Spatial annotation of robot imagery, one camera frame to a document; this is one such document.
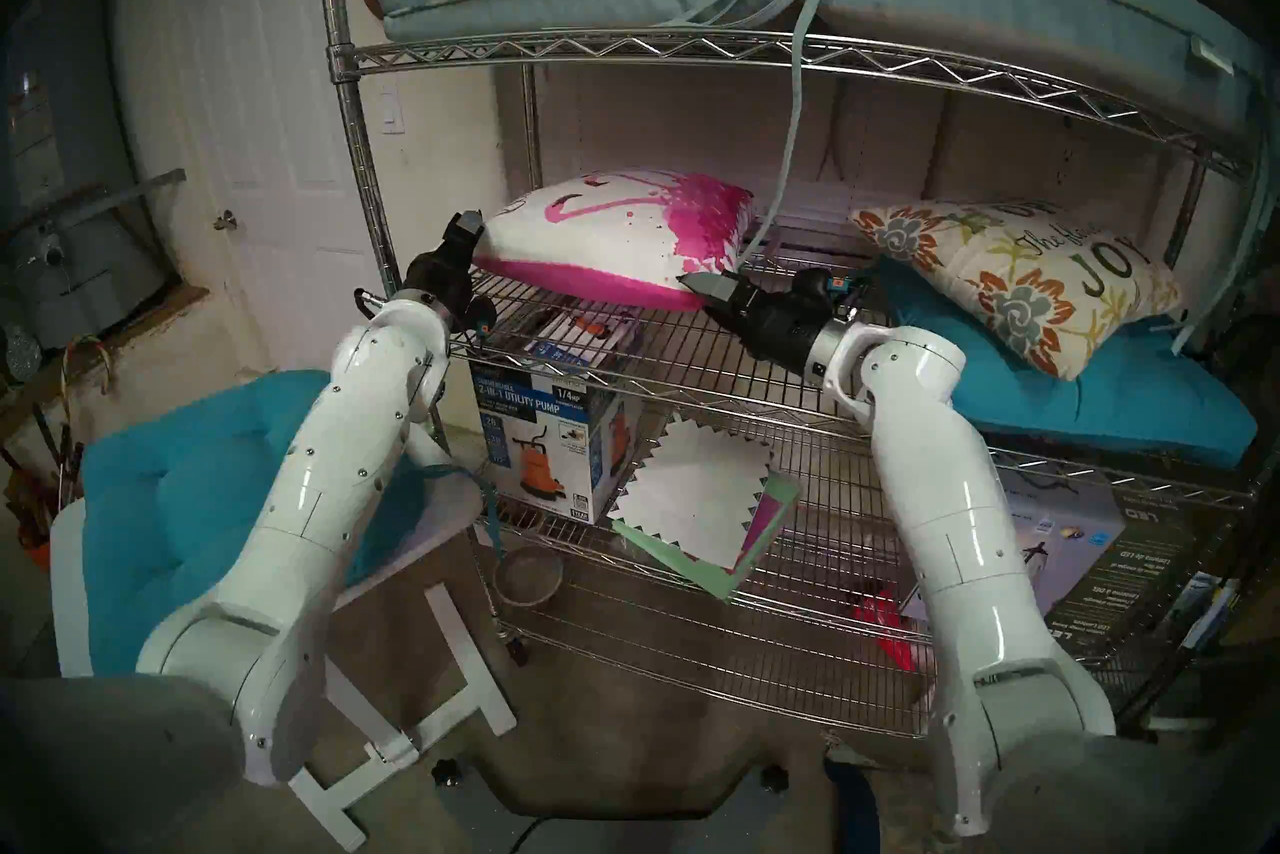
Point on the green paper sheet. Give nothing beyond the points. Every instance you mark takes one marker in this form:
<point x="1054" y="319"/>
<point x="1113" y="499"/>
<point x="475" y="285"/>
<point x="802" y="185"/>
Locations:
<point x="735" y="577"/>

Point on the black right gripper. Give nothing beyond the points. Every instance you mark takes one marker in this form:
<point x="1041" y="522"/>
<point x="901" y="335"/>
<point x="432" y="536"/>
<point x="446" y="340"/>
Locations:
<point x="775" y="327"/>

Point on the brown wooden ledge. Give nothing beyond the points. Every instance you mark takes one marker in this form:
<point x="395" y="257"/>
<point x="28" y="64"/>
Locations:
<point x="130" y="327"/>

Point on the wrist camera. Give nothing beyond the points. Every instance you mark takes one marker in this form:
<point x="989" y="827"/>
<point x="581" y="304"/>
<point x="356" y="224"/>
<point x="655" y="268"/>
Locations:
<point x="483" y="322"/>
<point x="820" y="290"/>

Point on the floral JOY throw pillow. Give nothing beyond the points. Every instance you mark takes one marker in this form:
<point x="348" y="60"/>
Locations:
<point x="1010" y="282"/>

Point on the striped candy cane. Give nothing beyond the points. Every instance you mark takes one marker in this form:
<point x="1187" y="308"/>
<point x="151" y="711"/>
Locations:
<point x="85" y="347"/>

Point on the red plastic bag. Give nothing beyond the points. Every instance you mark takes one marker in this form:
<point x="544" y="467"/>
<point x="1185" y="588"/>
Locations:
<point x="883" y="627"/>

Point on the white panel door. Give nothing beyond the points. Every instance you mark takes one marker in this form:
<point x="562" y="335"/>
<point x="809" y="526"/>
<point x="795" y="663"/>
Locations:
<point x="270" y="62"/>

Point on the grey water heater tank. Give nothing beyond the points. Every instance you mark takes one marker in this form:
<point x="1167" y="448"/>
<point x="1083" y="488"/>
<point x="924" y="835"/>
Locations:
<point x="70" y="282"/>

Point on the pink paper sheet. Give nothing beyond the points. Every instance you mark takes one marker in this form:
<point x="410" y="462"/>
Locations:
<point x="765" y="522"/>

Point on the LED lamp box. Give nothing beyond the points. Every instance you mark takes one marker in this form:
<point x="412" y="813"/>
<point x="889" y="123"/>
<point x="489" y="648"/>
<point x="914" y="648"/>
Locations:
<point x="1070" y="542"/>

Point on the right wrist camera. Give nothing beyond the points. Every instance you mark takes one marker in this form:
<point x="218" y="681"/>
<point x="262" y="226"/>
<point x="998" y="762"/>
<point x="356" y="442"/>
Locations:
<point x="820" y="290"/>

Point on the pink flamingo throw pillow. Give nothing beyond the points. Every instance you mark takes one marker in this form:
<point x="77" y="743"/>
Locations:
<point x="620" y="232"/>

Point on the clear glass bowl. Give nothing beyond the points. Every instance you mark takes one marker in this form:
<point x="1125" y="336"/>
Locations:
<point x="530" y="577"/>

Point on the teal tufted seat cushion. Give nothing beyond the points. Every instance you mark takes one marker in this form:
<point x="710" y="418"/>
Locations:
<point x="1130" y="412"/>

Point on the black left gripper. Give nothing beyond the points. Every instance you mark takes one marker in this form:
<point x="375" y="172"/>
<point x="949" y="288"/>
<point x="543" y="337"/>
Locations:
<point x="445" y="282"/>

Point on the white folding table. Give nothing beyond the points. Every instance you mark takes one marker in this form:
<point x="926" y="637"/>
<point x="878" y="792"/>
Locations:
<point x="460" y="692"/>

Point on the white light switch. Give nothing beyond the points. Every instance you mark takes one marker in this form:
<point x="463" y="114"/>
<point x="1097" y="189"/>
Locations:
<point x="391" y="112"/>

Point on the orange bucket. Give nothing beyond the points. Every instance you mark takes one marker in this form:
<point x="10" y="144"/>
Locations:
<point x="35" y="554"/>

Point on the white scalloped paper sheet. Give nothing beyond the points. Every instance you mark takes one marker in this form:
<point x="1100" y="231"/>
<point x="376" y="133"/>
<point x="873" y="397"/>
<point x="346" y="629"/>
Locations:
<point x="695" y="492"/>

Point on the dark blue cloth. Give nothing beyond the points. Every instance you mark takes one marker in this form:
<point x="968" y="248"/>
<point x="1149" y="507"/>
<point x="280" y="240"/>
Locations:
<point x="855" y="812"/>

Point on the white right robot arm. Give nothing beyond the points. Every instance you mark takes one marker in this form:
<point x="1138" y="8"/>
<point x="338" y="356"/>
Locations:
<point x="950" y="512"/>

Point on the teal flat seat cushion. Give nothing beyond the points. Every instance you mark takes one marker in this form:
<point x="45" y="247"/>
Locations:
<point x="180" y="492"/>

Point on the metal door knob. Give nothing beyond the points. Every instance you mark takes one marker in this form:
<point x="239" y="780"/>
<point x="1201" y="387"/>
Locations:
<point x="225" y="221"/>

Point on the utility pump box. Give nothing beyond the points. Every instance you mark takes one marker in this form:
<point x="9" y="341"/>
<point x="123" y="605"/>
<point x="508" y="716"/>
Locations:
<point x="530" y="452"/>

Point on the black base knob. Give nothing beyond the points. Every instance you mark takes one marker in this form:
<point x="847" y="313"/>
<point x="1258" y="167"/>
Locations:
<point x="775" y="778"/>
<point x="447" y="773"/>

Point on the silver round ornament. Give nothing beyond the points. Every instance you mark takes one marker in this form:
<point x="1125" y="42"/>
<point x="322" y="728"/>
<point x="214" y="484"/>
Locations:
<point x="18" y="354"/>

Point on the black caster wheel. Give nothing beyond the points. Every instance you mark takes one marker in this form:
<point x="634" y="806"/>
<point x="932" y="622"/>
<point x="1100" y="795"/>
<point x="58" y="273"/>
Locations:
<point x="517" y="647"/>

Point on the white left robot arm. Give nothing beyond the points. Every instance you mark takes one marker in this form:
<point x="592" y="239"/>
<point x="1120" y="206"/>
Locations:
<point x="310" y="502"/>

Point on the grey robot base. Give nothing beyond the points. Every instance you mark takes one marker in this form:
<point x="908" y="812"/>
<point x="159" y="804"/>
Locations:
<point x="620" y="827"/>

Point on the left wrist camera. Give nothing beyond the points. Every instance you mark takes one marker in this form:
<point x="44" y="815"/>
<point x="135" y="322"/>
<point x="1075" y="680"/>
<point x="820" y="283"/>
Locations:
<point x="483" y="322"/>

